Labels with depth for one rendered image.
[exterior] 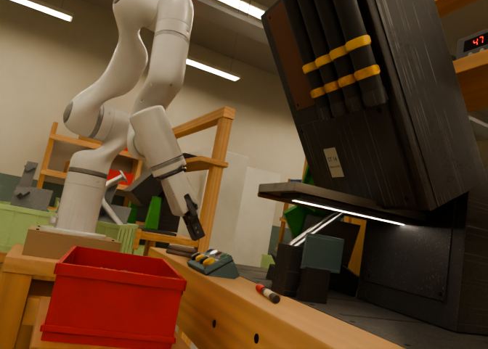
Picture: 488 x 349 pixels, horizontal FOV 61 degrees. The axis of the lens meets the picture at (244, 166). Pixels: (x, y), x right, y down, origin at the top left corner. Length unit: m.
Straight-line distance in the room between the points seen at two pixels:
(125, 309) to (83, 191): 0.66
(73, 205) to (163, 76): 0.52
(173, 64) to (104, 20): 7.58
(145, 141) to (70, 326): 0.44
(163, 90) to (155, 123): 0.11
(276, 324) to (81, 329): 0.31
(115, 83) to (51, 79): 6.84
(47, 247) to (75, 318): 0.58
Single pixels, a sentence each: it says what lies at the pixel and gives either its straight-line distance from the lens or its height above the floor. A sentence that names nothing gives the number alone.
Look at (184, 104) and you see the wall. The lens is 8.58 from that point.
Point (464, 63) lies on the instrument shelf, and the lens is 1.20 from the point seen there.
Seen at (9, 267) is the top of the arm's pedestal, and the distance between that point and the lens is 1.26.
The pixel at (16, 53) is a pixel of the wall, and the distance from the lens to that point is 8.25.
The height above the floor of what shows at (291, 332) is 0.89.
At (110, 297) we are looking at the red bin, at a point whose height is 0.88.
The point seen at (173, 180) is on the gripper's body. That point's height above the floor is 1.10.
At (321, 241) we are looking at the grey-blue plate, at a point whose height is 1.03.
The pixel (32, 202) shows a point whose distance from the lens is 2.05.
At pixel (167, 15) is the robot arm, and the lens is 1.12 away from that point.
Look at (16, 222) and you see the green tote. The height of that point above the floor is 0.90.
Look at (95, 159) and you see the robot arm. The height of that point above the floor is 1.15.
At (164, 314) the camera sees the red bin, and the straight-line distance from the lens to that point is 0.76.
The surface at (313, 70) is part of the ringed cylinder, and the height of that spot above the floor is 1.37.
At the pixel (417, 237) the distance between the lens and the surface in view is 1.03.
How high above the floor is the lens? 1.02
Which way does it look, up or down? 9 degrees up
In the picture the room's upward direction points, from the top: 10 degrees clockwise
